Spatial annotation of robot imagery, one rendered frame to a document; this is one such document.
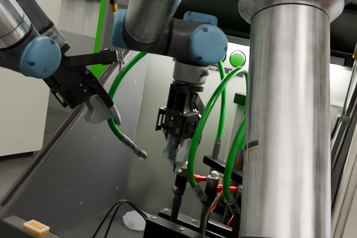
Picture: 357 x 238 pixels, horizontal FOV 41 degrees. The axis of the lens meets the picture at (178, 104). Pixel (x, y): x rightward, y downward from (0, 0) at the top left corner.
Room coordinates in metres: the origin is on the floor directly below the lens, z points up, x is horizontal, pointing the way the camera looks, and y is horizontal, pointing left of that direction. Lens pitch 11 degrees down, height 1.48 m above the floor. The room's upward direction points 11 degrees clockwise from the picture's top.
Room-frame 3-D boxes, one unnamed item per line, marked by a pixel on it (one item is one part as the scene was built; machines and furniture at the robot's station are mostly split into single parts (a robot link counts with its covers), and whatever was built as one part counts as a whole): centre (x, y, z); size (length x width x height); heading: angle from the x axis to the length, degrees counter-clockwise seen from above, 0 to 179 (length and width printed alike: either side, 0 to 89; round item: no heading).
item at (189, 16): (1.03, -0.01, 1.43); 0.09 x 0.08 x 0.11; 10
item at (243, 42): (1.33, -0.15, 1.43); 0.54 x 0.03 x 0.02; 64
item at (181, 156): (1.03, -0.03, 1.16); 0.06 x 0.03 x 0.09; 154
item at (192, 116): (1.03, -0.01, 1.27); 0.09 x 0.08 x 0.12; 154
